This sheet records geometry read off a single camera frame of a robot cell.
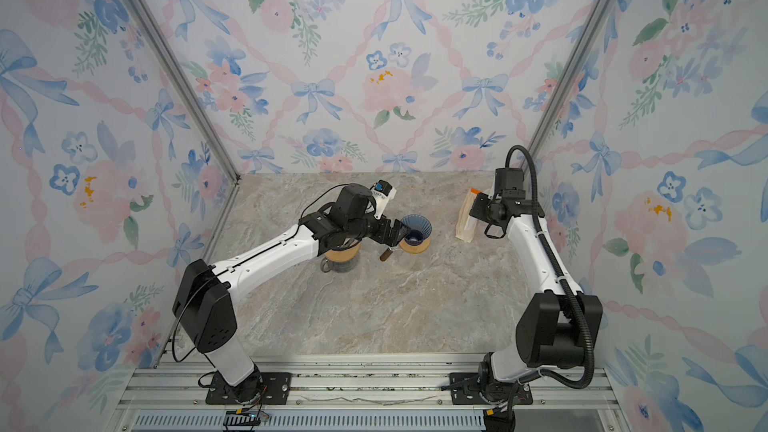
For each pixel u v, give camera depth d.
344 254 0.87
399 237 0.73
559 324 0.42
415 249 0.86
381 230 0.71
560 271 0.46
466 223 0.95
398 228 0.72
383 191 0.71
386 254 0.93
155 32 0.80
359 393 0.75
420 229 0.88
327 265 0.92
